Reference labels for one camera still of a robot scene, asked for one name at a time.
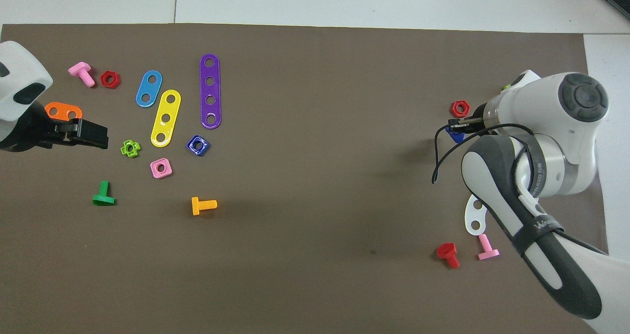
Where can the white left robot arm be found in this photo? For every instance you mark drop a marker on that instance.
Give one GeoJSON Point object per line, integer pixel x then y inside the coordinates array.
{"type": "Point", "coordinates": [19, 73]}

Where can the lime green cross nut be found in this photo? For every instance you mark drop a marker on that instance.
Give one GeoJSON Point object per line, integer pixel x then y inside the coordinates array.
{"type": "Point", "coordinates": [130, 148]}

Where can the orange plastic screw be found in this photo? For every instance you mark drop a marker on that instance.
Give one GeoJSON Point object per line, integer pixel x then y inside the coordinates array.
{"type": "Point", "coordinates": [203, 205]}

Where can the white curved five-hole strip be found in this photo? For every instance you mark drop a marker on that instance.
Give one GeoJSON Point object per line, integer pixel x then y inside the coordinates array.
{"type": "Point", "coordinates": [475, 216]}

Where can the red hexagon-head screw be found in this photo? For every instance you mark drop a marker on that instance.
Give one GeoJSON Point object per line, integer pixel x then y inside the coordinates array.
{"type": "Point", "coordinates": [449, 254]}

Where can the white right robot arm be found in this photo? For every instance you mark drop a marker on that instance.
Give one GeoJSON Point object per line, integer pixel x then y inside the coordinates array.
{"type": "Point", "coordinates": [541, 98]}

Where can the pink square nut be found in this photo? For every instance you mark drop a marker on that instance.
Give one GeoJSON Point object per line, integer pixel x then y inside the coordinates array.
{"type": "Point", "coordinates": [161, 167]}

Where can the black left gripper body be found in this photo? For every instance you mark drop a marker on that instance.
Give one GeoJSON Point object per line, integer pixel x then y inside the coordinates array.
{"type": "Point", "coordinates": [24, 130]}

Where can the purple four-hole strip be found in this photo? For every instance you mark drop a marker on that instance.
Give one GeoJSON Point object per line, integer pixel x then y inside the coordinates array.
{"type": "Point", "coordinates": [210, 91]}

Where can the dark blue square nut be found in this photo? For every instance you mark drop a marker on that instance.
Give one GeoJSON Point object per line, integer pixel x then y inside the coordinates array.
{"type": "Point", "coordinates": [198, 145]}

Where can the dark green plastic screw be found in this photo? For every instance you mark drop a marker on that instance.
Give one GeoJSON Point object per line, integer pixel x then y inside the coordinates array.
{"type": "Point", "coordinates": [103, 196]}

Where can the orange heart-shaped plate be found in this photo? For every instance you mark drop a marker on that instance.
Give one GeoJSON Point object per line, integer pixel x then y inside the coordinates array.
{"type": "Point", "coordinates": [64, 108]}

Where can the yellow three-hole strip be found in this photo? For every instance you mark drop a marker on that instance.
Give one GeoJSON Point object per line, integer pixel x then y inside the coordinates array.
{"type": "Point", "coordinates": [166, 118]}

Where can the blue two-hole strip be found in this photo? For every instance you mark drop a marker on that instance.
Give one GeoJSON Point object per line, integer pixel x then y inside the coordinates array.
{"type": "Point", "coordinates": [148, 89]}

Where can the red hexagon nut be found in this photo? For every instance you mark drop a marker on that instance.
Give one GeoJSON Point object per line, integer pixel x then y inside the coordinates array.
{"type": "Point", "coordinates": [459, 108]}
{"type": "Point", "coordinates": [110, 79]}

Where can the pink plastic screw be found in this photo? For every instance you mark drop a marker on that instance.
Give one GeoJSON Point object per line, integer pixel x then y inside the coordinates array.
{"type": "Point", "coordinates": [83, 73]}
{"type": "Point", "coordinates": [487, 248]}

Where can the blue triangle-head screw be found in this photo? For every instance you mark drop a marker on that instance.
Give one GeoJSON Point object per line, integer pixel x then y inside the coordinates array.
{"type": "Point", "coordinates": [456, 136]}

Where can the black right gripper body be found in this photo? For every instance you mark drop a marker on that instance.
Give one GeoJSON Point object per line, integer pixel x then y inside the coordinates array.
{"type": "Point", "coordinates": [478, 115]}

